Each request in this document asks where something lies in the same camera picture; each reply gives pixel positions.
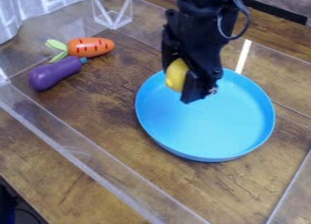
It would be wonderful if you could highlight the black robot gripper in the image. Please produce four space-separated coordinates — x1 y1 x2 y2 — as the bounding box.
161 1 249 104

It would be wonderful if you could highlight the yellow toy lemon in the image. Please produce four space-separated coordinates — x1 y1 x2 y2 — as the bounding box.
165 58 188 93

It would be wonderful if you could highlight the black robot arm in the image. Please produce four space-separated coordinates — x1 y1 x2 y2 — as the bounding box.
161 0 249 104

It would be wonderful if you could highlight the blue round tray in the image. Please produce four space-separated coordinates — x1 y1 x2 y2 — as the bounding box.
134 69 276 162

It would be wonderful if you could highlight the orange toy carrot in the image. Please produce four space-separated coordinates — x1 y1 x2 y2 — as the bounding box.
45 37 114 63

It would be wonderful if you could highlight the black bar in background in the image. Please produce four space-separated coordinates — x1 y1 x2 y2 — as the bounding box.
242 0 306 25

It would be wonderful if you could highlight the purple toy eggplant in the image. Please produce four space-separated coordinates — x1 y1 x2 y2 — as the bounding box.
27 56 88 91

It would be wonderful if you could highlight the grey white curtain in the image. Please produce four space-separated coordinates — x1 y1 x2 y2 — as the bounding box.
0 0 84 45

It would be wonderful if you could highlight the clear acrylic enclosure wall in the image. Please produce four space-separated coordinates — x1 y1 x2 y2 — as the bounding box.
0 0 311 224

